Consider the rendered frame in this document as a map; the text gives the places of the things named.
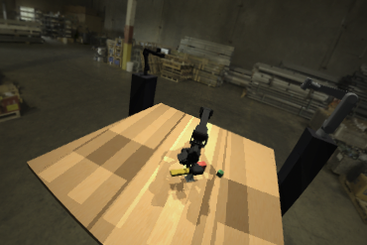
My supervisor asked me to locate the yellow bar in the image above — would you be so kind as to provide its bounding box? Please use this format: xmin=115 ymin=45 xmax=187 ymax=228
xmin=170 ymin=161 xmax=206 ymax=177

